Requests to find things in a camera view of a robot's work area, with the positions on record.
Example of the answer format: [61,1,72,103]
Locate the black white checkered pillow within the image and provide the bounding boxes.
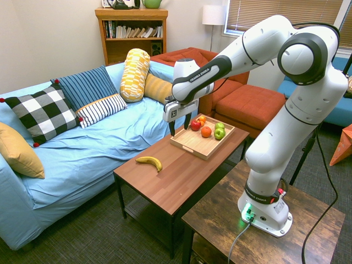
[0,79,83,148]

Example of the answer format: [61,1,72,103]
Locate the orange paper star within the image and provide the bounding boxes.
[329,126,352,167]

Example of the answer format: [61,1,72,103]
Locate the white shade floor lamp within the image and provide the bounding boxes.
[202,4,227,52]

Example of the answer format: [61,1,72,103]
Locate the wide wooden window blind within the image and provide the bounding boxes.
[228,0,344,35]

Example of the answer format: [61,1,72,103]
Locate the white navy striped pillow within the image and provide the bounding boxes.
[75,93,128,129]

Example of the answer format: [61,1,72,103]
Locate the yellow white bolster pillow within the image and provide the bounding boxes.
[119,48,151,103]

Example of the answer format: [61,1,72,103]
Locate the yellow banana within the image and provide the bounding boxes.
[135,156,163,173]

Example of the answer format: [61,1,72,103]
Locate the small black speaker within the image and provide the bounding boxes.
[151,41,163,57]

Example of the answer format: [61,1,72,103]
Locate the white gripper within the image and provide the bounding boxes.
[162,95,199,138]

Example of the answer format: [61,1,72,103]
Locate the mustard striped pillow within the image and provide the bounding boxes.
[144,73,174,105]

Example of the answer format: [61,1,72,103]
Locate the black tripod stand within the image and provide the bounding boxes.
[288,54,352,186]

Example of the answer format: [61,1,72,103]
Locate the orange armchair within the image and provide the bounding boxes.
[150,47,252,116]

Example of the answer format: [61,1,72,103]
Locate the green teapot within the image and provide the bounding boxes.
[141,0,166,9]

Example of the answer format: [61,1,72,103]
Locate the light blue sofa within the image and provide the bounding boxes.
[0,60,200,251]

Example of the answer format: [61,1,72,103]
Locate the blue couch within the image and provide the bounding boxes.
[277,54,352,128]

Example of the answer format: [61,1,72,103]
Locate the narrow wooden window blind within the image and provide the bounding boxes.
[337,0,352,50]

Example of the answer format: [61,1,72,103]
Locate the wood top coffee table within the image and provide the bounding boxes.
[113,120,250,259]

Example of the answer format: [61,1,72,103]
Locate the rustic dark wood side table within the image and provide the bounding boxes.
[180,160,346,264]

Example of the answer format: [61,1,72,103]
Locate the wooden serving tray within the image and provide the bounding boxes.
[169,114,236,161]

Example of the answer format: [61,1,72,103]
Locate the wooden bookshelf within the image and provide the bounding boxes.
[95,7,169,67]

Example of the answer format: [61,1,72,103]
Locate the black cable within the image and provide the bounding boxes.
[291,21,340,264]

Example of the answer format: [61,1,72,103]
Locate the plain mustard yellow pillow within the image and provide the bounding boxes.
[0,122,46,179]

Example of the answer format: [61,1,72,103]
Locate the blue striped pillow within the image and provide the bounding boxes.
[50,65,119,112]

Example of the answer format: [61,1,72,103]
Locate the grey cable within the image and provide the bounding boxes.
[227,217,254,264]

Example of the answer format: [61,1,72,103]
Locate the orange ottoman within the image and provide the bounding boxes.
[214,84,288,138]

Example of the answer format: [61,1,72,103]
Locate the row of books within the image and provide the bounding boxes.
[103,20,164,39]

